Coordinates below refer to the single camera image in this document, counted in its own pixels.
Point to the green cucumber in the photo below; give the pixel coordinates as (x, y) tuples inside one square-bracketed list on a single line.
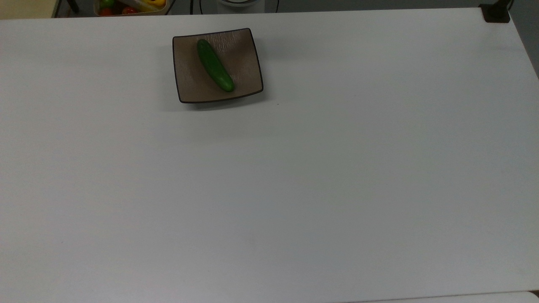
[(214, 66)]

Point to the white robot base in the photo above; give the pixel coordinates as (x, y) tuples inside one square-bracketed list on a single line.
[(241, 2)]

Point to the square brown ceramic plate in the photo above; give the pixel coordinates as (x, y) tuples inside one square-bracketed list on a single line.
[(244, 71)]

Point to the basket of toy fruit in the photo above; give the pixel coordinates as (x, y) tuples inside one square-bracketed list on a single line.
[(166, 6)]

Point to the yellow toy fruit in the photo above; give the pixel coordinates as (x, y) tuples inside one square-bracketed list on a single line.
[(154, 3)]

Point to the red toy tomato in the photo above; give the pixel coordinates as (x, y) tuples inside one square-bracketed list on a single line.
[(105, 11), (129, 10)]

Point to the green toy fruit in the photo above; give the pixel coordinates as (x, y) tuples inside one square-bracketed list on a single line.
[(107, 3)]

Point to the black stand leg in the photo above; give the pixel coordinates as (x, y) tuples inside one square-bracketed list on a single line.
[(72, 5)]

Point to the black table clamp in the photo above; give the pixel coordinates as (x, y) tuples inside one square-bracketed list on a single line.
[(496, 12)]

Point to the beige wooden board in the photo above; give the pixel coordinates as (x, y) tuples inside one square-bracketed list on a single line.
[(25, 8)]

